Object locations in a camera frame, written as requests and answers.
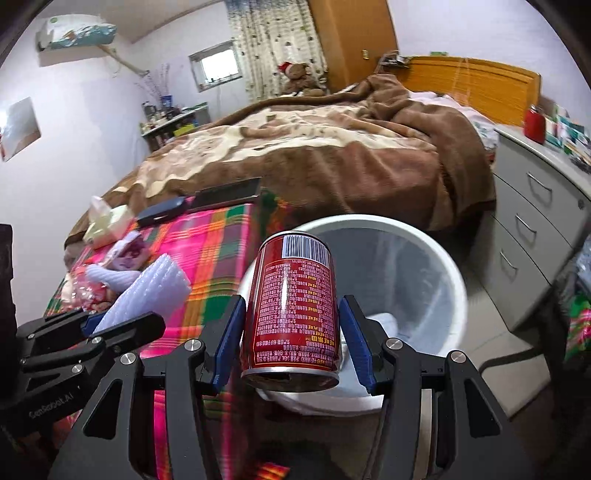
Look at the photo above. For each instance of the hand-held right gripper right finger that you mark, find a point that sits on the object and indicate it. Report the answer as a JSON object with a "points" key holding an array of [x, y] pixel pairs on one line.
{"points": [[358, 341]]}

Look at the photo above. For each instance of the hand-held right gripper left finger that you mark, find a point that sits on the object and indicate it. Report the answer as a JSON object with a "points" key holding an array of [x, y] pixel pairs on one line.
{"points": [[229, 337]]}

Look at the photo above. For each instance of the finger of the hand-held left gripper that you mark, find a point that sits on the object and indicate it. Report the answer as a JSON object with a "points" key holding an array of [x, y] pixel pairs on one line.
{"points": [[90, 319], [129, 330]]}

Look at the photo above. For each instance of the red drink can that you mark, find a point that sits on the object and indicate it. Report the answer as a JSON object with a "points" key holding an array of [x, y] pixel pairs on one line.
{"points": [[291, 314]]}

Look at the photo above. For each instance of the white trash bin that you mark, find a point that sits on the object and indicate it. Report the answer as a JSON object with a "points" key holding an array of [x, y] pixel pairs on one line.
{"points": [[415, 258]]}

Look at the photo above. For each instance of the clear pink plastic wrapper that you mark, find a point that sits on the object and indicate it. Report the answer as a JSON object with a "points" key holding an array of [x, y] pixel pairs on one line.
{"points": [[87, 290]]}

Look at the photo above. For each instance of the pink snack packet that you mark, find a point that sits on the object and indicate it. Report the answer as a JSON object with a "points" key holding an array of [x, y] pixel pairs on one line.
{"points": [[129, 254]]}

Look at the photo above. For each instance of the pink plaid cloth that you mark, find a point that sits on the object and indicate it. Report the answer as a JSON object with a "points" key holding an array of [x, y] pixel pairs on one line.
{"points": [[207, 249]]}

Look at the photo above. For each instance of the tissue pack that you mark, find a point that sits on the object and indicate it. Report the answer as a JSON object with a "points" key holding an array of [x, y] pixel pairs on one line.
{"points": [[108, 221]]}

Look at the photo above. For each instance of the dark blue case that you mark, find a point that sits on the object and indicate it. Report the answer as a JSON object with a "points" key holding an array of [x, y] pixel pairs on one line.
{"points": [[164, 211]]}

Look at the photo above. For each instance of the black tablet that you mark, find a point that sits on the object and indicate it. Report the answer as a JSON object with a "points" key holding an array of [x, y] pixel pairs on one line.
{"points": [[226, 194]]}

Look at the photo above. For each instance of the brown patterned blanket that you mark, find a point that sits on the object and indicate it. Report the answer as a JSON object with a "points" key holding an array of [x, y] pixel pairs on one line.
{"points": [[323, 152]]}

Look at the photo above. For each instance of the cluster of bottles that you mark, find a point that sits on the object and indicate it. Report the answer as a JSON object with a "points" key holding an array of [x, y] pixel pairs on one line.
{"points": [[159, 115]]}

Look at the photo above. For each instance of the white side table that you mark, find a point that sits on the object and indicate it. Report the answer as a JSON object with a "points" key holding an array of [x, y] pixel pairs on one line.
{"points": [[189, 117]]}

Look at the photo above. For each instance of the grey drawer cabinet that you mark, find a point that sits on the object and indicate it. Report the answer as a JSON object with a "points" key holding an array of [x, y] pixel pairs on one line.
{"points": [[531, 203]]}

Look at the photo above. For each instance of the green patterned bag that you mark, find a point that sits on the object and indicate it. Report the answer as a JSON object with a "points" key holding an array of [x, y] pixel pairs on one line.
{"points": [[579, 327]]}

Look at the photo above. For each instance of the decorative branches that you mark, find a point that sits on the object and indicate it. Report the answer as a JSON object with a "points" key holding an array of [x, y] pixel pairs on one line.
{"points": [[154, 83]]}

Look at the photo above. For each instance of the pink bedsheet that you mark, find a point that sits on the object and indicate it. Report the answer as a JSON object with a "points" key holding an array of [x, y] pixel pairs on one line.
{"points": [[466, 113]]}

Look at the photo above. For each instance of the white insulated pipe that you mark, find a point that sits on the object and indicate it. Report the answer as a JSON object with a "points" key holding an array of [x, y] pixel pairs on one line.
{"points": [[122, 60]]}

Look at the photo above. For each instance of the brown teddy bear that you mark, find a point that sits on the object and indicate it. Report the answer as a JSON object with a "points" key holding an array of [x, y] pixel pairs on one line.
{"points": [[302, 78]]}

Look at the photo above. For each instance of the small window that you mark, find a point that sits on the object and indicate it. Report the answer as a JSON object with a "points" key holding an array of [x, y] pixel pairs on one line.
{"points": [[217, 64]]}

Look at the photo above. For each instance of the wooden bed headboard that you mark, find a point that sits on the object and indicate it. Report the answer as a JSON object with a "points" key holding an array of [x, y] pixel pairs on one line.
{"points": [[475, 87]]}

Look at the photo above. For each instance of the red jar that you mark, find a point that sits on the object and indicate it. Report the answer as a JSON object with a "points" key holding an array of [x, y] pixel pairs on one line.
{"points": [[534, 124]]}

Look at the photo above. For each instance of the small dark clutter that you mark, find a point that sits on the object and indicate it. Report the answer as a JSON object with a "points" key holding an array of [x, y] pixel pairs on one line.
{"points": [[395, 60]]}

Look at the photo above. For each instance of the covered air conditioner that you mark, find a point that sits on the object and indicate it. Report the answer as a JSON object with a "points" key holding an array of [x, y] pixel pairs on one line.
{"points": [[76, 34]]}

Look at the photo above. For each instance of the patterned curtain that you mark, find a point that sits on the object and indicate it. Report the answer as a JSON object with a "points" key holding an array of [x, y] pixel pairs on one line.
{"points": [[272, 41]]}

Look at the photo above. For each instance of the stack of small boxes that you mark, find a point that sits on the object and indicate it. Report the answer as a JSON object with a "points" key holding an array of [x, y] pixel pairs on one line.
{"points": [[570, 131]]}

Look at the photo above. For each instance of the wooden wardrobe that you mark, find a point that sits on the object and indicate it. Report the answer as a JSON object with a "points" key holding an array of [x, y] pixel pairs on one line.
{"points": [[355, 32]]}

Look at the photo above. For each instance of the black metal frame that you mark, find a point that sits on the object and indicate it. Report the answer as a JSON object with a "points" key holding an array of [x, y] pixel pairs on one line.
{"points": [[517, 356]]}

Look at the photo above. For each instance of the wall picture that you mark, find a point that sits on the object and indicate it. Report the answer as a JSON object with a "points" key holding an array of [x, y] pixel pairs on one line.
{"points": [[18, 129]]}

